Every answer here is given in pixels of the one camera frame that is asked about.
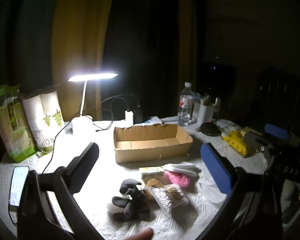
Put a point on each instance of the dark chair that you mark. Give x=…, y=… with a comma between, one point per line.
x=282, y=92

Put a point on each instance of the tree print paper cup package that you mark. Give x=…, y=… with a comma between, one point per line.
x=43, y=120

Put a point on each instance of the white plastic packet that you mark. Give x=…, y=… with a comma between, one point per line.
x=227, y=126

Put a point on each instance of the smartphone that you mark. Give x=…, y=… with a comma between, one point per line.
x=18, y=186

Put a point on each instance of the yellow curtain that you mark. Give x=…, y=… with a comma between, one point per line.
x=77, y=42

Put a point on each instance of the brown woven coaster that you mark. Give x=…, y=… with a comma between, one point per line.
x=154, y=183

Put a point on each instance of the person's left hand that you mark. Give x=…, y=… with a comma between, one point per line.
x=140, y=235

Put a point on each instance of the pink soft cloth bundle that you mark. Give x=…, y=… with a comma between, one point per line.
x=178, y=179

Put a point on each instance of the black power adapter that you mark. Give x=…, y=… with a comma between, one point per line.
x=138, y=116

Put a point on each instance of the cartoon print tissue pack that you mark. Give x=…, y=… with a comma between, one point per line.
x=151, y=172

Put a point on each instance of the white desk lamp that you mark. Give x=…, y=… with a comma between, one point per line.
x=83, y=127

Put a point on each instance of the dark round object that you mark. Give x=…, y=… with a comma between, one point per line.
x=210, y=129

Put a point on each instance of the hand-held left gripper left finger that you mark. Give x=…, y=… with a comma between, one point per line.
x=86, y=155

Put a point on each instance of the white plug charger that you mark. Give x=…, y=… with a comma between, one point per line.
x=129, y=117

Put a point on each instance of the gray knitted sock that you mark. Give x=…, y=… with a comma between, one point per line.
x=133, y=201

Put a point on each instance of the white perforated holder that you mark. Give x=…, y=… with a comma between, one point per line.
x=205, y=112

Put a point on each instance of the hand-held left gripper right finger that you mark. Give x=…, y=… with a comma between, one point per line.
x=216, y=170

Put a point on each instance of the white embossed tablecloth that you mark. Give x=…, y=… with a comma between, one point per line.
x=95, y=205

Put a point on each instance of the cardboard box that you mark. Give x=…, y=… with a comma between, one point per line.
x=152, y=150

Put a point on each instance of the pale yellow box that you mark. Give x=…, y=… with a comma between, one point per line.
x=248, y=130

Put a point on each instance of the clear plastic water bottle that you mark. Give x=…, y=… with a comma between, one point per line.
x=186, y=105

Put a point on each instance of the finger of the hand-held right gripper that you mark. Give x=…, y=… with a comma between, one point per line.
x=255, y=140
x=276, y=130

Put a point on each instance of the green paper cup packet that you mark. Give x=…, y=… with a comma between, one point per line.
x=11, y=130

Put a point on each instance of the cotton swab packet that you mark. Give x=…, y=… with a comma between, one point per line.
x=165, y=197

